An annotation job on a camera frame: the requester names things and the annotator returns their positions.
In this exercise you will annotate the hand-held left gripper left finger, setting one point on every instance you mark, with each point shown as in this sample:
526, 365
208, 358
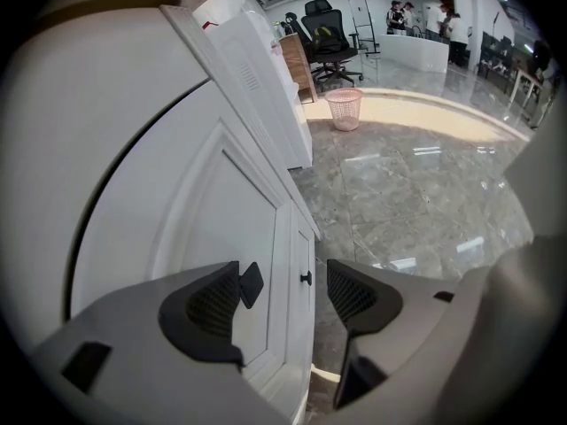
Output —
133, 348

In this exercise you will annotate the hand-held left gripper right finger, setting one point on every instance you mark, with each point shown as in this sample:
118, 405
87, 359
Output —
398, 348

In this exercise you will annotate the white drawer with black knob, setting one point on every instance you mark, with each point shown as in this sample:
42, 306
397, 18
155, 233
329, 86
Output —
303, 250

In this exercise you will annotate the white vanity cabinet with sink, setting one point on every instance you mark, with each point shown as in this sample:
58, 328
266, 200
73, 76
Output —
230, 219

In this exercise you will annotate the pink mesh wastebasket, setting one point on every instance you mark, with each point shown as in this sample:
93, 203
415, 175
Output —
344, 109

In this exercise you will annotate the white water dispenser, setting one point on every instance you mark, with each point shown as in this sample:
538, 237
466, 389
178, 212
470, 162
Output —
257, 104

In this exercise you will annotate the white leg table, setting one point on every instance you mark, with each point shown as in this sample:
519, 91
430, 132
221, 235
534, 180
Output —
527, 87

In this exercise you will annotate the long white tub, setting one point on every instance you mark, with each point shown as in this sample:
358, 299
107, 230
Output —
414, 53

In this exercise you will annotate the wooden vanity cabinet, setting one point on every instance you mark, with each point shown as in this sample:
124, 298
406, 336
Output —
299, 67

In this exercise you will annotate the dark cluttered desk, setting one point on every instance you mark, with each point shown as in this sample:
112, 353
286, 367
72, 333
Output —
498, 56

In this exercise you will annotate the black office chair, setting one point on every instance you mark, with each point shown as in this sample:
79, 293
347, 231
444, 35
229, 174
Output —
328, 47
293, 22

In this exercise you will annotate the black yellow backpack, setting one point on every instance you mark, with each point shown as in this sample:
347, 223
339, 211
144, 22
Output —
325, 36

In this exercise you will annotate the black frame rolling board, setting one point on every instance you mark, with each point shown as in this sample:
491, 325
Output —
365, 25

